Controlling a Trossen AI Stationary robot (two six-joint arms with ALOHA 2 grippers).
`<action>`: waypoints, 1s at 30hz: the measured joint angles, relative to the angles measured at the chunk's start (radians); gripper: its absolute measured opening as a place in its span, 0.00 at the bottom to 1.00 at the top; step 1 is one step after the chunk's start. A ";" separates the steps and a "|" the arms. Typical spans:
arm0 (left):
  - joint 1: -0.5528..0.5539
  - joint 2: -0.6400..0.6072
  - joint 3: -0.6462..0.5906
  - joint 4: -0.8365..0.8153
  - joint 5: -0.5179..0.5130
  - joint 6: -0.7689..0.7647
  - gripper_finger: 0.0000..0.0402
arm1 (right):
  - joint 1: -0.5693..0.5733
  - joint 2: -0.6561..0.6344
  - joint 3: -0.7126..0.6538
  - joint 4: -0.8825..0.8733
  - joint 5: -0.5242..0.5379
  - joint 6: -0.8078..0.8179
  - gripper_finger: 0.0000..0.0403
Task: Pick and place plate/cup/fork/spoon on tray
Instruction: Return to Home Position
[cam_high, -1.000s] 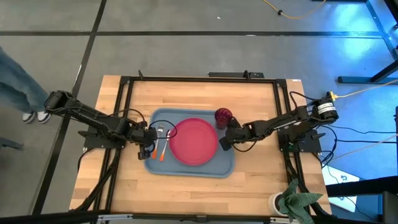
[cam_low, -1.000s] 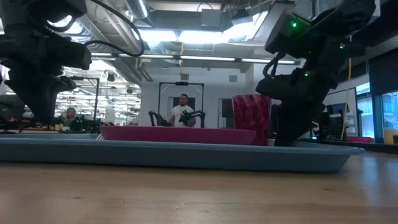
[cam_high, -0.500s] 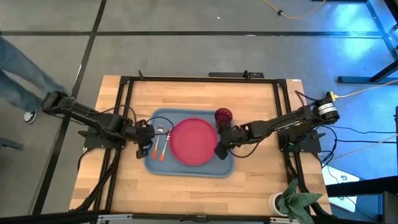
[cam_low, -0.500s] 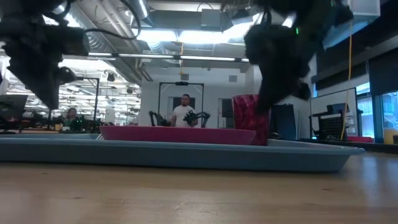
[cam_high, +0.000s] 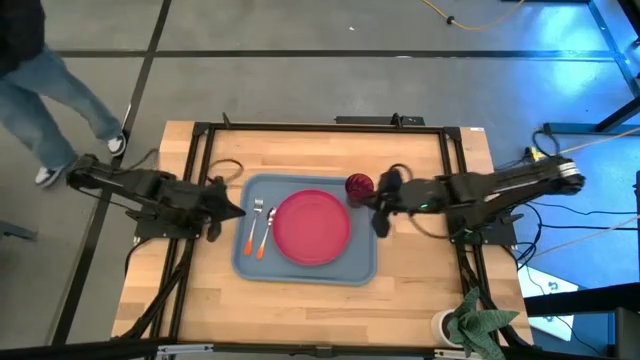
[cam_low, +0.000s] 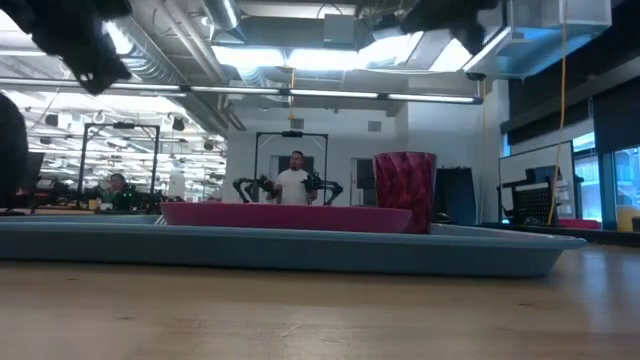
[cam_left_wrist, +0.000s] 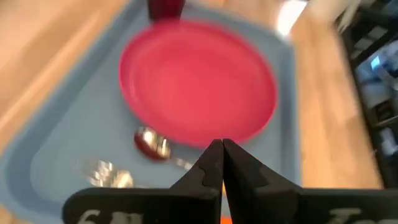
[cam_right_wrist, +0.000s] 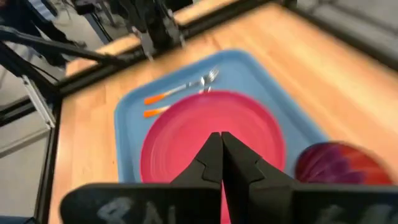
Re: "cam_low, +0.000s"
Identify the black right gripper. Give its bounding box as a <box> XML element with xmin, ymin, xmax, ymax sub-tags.
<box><xmin>399</xmin><ymin>0</ymin><xmax>501</xmax><ymax>56</ymax></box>

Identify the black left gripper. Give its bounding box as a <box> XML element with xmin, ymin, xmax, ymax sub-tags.
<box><xmin>27</xmin><ymin>0</ymin><xmax>134</xmax><ymax>96</ymax></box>

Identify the dark red faceted cup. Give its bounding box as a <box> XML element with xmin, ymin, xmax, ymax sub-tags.
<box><xmin>372</xmin><ymin>151</ymin><xmax>438</xmax><ymax>235</ymax></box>

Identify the pink red plate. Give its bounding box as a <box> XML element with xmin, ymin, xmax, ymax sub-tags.
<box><xmin>159</xmin><ymin>201</ymin><xmax>414</xmax><ymax>235</ymax></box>

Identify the blue plastic tray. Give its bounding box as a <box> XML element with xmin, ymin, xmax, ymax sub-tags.
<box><xmin>0</xmin><ymin>213</ymin><xmax>587</xmax><ymax>279</ymax></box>

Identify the long linear ceiling light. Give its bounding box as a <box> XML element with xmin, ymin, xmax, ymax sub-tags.
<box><xmin>0</xmin><ymin>77</ymin><xmax>484</xmax><ymax>106</ymax></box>

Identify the grey ceiling box unit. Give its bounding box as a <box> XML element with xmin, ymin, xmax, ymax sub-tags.
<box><xmin>322</xmin><ymin>13</ymin><xmax>357</xmax><ymax>46</ymax></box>

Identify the seated person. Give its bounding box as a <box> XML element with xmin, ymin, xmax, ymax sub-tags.
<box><xmin>102</xmin><ymin>172</ymin><xmax>139</xmax><ymax>212</ymax></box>

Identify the white board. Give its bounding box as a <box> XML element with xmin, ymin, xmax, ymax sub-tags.
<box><xmin>498</xmin><ymin>140</ymin><xmax>576</xmax><ymax>226</ymax></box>

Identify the black upright panel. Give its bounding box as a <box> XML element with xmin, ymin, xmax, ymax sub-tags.
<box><xmin>436</xmin><ymin>166</ymin><xmax>480</xmax><ymax>226</ymax></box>

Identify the black pegboard cart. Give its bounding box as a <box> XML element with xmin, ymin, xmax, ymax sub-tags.
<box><xmin>497</xmin><ymin>165</ymin><xmax>564</xmax><ymax>227</ymax></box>

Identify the standing person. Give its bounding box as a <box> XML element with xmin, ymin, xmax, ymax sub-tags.
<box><xmin>273</xmin><ymin>149</ymin><xmax>315</xmax><ymax>206</ymax></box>

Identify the red seat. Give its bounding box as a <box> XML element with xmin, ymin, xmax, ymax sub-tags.
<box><xmin>558</xmin><ymin>217</ymin><xmax>602</xmax><ymax>230</ymax></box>

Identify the yellow seat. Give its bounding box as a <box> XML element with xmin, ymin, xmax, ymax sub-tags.
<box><xmin>616</xmin><ymin>206</ymin><xmax>640</xmax><ymax>233</ymax></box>

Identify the large silver air duct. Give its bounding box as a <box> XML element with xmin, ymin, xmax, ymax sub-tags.
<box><xmin>462</xmin><ymin>0</ymin><xmax>614</xmax><ymax>81</ymax></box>

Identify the black camera stand frame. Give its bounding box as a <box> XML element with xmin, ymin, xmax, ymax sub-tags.
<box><xmin>77</xmin><ymin>122</ymin><xmax>161</xmax><ymax>204</ymax></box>
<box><xmin>253</xmin><ymin>130</ymin><xmax>330</xmax><ymax>202</ymax></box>

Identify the yellow extension cable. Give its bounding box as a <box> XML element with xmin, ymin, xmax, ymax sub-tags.
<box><xmin>546</xmin><ymin>0</ymin><xmax>569</xmax><ymax>226</ymax></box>

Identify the yellow hanging strap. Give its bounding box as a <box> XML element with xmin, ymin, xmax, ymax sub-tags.
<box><xmin>287</xmin><ymin>67</ymin><xmax>297</xmax><ymax>121</ymax></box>

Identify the black wall screen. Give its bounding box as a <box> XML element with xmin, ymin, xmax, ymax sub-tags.
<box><xmin>355</xmin><ymin>158</ymin><xmax>377</xmax><ymax>191</ymax></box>

